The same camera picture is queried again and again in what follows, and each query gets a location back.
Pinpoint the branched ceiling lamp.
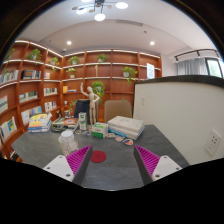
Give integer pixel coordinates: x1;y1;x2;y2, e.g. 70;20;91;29
71;0;129;22

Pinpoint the green and white box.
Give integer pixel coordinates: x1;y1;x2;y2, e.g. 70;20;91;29
91;122;109;139

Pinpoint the grey curtain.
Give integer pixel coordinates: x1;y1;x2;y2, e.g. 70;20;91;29
176;57;209;76

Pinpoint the colourful book stack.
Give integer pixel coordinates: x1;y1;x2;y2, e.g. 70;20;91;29
27;112;53;134

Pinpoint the flat round red coaster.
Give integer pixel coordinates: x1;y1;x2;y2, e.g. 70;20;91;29
90;150;108;164

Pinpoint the clear plastic drink bottle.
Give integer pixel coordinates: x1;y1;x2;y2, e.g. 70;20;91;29
58;130;80;158

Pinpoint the dark blue chair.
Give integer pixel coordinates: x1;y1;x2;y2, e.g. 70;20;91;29
73;99;91;119

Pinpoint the dark flat book stack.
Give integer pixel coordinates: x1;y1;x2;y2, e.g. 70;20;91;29
50;116;80;133

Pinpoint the wooden artist mannequin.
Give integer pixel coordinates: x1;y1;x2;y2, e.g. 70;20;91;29
79;82;101;129

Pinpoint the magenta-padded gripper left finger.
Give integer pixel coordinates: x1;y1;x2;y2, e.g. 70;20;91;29
42;144;94;187

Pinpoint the window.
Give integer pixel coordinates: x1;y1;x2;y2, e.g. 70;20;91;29
205;57;224;79

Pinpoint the wooden wall shelf unit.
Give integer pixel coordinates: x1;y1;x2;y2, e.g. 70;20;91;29
0;39;163;159

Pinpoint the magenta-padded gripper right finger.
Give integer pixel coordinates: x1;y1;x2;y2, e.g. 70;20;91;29
133;144;183;186

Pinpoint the white counter with dark top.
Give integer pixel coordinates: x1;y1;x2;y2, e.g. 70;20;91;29
132;74;224;167

